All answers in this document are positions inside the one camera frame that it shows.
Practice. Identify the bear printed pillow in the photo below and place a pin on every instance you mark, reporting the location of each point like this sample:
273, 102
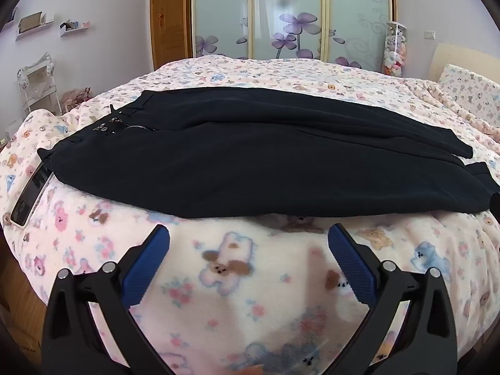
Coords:
472, 90

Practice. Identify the white wall switch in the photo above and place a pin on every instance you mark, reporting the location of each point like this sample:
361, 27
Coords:
430, 34

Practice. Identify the clear cylinder of plush toys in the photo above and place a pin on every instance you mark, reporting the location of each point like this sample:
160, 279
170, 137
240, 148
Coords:
394, 52

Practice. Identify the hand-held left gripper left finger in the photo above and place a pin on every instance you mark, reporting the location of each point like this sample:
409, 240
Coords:
146, 265

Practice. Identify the black pants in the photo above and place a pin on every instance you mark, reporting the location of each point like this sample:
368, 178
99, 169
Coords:
234, 164

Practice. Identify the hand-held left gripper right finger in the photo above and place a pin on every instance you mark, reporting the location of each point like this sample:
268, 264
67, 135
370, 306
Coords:
351, 265

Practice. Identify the wooden door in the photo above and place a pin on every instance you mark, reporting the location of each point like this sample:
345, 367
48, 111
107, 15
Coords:
170, 27

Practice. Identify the cream headboard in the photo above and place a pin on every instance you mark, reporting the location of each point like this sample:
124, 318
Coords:
449, 54

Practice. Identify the pink bear printed blanket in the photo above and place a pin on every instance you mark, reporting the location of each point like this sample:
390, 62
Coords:
250, 289

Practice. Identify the floral glass sliding wardrobe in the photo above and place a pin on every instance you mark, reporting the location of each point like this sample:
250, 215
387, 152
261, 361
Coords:
289, 11

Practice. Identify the white wall shelf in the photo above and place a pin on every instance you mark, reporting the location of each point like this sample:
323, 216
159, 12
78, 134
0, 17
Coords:
33, 27
74, 28

